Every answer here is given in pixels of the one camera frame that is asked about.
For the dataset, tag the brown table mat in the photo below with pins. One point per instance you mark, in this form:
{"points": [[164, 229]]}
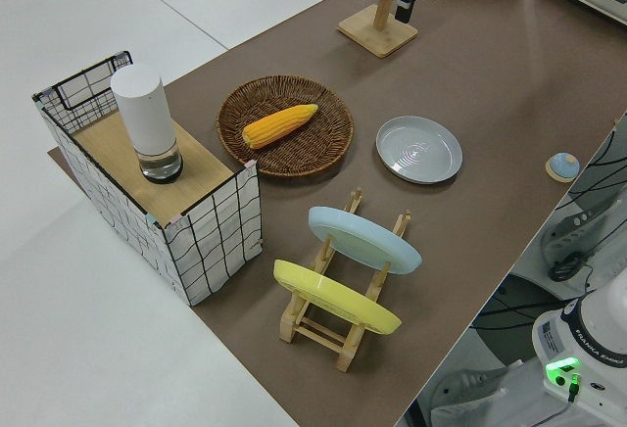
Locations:
{"points": [[465, 231]]}

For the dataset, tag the gray ceramic plate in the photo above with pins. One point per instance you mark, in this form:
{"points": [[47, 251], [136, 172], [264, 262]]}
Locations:
{"points": [[419, 150]]}

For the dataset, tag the yellow corn cob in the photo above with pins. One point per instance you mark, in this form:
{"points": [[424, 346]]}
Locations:
{"points": [[279, 126]]}

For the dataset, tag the white cylinder with clear base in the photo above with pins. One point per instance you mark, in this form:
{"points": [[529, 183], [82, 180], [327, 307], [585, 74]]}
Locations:
{"points": [[144, 113]]}

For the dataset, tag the blue dome on wooden base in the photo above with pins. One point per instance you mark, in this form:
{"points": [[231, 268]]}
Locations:
{"points": [[563, 165]]}

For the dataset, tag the light blue plate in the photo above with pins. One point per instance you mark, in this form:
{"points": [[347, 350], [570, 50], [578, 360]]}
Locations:
{"points": [[362, 238]]}

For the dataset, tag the wooden board shelf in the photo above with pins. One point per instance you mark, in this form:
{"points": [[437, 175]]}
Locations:
{"points": [[196, 172]]}

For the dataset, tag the pink binder clip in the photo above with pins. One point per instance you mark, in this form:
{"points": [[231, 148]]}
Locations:
{"points": [[176, 222], [250, 165]]}

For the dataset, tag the brown wicker basket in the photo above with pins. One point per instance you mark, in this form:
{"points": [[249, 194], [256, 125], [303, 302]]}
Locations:
{"points": [[303, 153]]}

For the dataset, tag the wooden plate rack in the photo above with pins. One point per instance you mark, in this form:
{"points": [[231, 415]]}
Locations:
{"points": [[347, 353]]}

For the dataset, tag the teal binder clip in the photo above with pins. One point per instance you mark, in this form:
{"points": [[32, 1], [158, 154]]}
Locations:
{"points": [[151, 219]]}

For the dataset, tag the grey metal stand foot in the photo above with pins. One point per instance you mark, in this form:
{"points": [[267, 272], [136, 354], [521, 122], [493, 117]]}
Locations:
{"points": [[568, 228], [470, 388]]}

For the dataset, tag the wooden mug tree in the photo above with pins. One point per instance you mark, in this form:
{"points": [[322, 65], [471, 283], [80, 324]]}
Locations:
{"points": [[377, 37]]}

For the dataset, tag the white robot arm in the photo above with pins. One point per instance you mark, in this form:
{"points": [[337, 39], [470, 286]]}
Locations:
{"points": [[602, 329]]}

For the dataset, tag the yellow plate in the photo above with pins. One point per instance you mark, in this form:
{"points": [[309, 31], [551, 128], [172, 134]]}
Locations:
{"points": [[333, 295]]}

